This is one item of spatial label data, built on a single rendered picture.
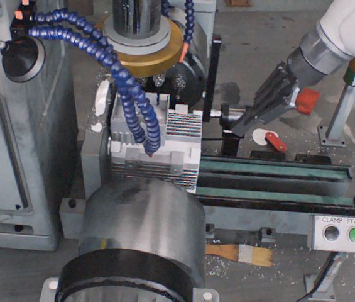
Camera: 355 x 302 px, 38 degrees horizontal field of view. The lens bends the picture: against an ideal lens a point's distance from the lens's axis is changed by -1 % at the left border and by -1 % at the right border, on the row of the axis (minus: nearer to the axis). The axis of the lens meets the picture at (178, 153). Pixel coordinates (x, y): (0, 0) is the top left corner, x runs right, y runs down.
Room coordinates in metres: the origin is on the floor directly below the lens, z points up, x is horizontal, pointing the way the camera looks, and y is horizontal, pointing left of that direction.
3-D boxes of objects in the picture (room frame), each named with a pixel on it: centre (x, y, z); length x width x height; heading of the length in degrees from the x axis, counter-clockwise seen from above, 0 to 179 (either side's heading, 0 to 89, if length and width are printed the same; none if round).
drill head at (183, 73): (1.16, 0.07, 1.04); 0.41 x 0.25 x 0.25; 1
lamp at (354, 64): (1.14, -0.47, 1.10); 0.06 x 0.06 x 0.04
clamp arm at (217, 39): (0.97, -0.06, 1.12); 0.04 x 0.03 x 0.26; 91
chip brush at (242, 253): (0.69, -0.16, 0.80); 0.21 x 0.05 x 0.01; 87
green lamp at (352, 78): (1.14, -0.47, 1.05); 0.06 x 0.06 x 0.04
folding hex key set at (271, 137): (1.08, -0.29, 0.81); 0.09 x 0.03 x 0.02; 33
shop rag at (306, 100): (1.32, -0.37, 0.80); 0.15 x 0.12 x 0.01; 68
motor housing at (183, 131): (0.83, 0.05, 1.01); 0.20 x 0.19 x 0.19; 90
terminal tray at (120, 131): (0.83, 0.09, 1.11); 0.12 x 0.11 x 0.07; 90
